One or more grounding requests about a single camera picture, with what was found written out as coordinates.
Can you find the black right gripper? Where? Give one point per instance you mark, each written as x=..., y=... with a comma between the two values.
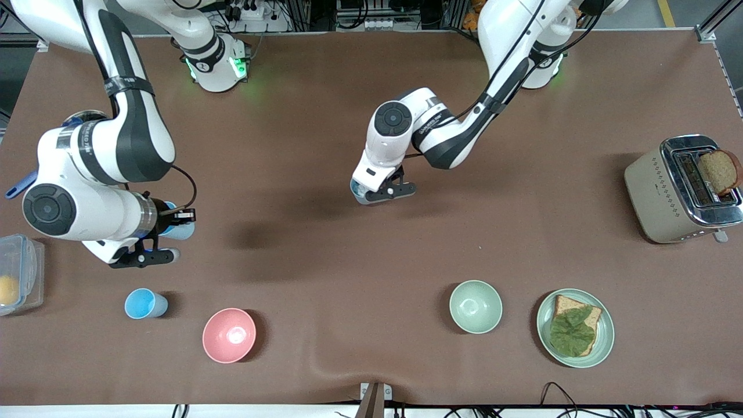
x=163, y=219

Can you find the light blue plastic cup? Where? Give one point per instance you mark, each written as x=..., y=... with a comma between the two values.
x=357, y=195
x=183, y=233
x=142, y=303

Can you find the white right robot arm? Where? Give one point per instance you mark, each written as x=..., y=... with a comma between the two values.
x=98, y=215

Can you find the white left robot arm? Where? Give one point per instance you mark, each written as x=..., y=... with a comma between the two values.
x=447, y=139

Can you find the clear plastic storage container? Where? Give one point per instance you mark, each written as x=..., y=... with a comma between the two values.
x=32, y=273

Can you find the pink bowl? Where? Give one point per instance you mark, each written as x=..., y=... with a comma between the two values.
x=229, y=335

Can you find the glass pot lid blue knob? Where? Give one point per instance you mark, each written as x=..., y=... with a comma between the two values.
x=74, y=120

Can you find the orange round food item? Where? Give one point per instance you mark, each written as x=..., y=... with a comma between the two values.
x=8, y=290

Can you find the white power strip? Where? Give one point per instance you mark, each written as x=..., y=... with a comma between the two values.
x=363, y=24
x=255, y=14

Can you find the pale green bowl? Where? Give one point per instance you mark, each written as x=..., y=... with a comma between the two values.
x=476, y=306

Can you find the orange bread rolls pile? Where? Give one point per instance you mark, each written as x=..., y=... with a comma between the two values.
x=473, y=20

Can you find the brown toast slice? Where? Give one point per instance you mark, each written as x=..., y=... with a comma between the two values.
x=564, y=303

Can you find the green lettuce leaf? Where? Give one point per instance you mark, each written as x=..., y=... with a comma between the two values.
x=572, y=334

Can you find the beige and chrome toaster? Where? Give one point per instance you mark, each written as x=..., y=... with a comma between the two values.
x=656, y=203

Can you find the pale green plate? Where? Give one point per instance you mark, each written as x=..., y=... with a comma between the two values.
x=605, y=337

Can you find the brown bread slice in toaster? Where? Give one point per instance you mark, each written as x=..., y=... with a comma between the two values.
x=720, y=171

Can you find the metal table edge bracket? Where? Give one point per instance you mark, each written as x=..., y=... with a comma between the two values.
x=375, y=400

